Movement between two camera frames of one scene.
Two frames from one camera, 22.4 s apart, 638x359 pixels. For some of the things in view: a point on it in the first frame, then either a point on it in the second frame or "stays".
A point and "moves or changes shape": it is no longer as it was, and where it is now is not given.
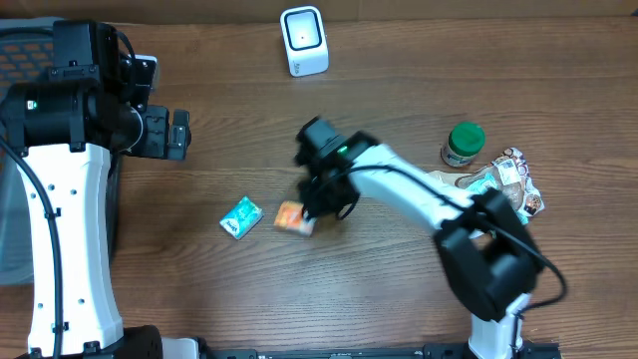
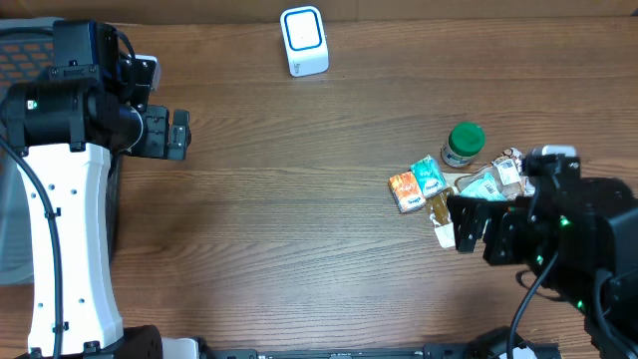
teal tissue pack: x=242 y=218 moves or changes shape
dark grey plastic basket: x=27 y=52 stays
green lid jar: x=466 y=141 stays
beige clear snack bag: x=508 y=173 stays
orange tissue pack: x=292 y=216 moves or changes shape
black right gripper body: x=322 y=200 to x=514 y=249
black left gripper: x=182 y=137 stays
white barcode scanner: x=304 y=40 stays
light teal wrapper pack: x=489 y=180 stays
